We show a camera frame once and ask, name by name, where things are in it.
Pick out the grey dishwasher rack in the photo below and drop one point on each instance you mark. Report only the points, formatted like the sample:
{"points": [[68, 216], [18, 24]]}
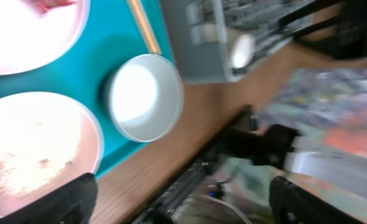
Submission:
{"points": [[198, 33]]}

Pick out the white paper cup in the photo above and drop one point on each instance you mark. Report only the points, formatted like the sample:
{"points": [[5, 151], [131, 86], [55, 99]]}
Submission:
{"points": [[241, 48]]}

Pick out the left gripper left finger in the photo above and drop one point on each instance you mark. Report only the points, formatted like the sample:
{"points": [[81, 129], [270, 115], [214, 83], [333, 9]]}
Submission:
{"points": [[72, 203]]}

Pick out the teal plastic serving tray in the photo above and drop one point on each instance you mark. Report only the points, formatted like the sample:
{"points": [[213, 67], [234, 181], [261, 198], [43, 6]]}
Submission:
{"points": [[109, 39]]}

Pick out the grey-white bowl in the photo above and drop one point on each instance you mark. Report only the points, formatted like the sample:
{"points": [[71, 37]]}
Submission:
{"points": [[145, 97]]}

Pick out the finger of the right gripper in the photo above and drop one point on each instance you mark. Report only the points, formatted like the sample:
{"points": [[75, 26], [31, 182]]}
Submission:
{"points": [[340, 32]]}

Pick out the red snack wrapper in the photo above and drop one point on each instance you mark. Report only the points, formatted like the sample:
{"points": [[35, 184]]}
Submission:
{"points": [[44, 6]]}

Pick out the right wooden chopstick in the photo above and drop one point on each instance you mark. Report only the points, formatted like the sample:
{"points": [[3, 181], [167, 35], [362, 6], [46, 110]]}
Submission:
{"points": [[144, 26]]}

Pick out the large white plate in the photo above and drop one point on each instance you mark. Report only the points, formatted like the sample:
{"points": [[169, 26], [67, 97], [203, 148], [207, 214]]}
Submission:
{"points": [[30, 39]]}

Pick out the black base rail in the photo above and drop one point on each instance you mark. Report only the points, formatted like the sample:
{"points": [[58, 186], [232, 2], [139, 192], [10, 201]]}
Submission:
{"points": [[161, 209]]}

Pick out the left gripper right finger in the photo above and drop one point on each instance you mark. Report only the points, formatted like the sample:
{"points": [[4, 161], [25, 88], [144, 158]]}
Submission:
{"points": [[291, 204]]}

